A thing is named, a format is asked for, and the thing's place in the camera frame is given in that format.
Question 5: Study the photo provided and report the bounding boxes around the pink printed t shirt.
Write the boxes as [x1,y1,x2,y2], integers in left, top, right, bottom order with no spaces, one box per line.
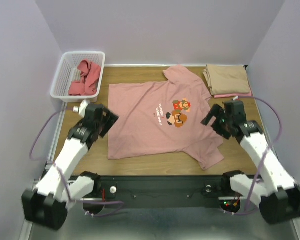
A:
[107,65,224,170]

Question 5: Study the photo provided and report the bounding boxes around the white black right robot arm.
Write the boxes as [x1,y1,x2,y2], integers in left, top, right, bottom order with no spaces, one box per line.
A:
[201,100,300,225]

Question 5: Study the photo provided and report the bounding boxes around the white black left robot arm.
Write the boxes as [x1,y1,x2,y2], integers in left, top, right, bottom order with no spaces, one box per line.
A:
[21,100,119,231]

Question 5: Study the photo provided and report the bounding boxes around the folded beige t shirt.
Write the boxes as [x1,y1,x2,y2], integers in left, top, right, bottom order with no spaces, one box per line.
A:
[203,64,251,96]

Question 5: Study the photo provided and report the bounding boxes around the folded pink t shirt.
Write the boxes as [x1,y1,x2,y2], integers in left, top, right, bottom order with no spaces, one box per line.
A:
[210,85,252,99]

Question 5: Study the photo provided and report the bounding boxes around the crumpled red t shirt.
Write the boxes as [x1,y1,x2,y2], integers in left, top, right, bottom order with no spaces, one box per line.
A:
[68,59,102,96]

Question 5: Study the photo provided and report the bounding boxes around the white plastic basket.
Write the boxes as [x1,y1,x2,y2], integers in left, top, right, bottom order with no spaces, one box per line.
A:
[50,50,106,103]

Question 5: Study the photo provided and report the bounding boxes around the white round knob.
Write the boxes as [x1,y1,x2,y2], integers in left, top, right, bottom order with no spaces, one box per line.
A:
[109,186,117,194]

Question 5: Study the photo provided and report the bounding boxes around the silver round knob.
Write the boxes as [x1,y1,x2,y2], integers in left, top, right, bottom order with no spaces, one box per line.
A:
[204,184,213,194]

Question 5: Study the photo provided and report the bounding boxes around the circuit board with leds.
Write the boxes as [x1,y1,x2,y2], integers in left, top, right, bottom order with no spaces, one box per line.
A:
[219,199,241,213]

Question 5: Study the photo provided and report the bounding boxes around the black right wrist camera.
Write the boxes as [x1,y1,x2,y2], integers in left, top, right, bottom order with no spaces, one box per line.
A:
[223,100,247,125]

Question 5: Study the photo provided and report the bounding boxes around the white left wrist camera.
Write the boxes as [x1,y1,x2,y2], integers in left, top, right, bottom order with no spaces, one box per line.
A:
[72,100,91,118]

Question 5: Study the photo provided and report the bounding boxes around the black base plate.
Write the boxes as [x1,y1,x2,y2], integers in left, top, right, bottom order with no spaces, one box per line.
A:
[84,175,244,214]

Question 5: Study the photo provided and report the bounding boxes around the aluminium frame rail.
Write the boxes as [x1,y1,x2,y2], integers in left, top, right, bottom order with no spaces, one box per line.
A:
[17,102,300,240]

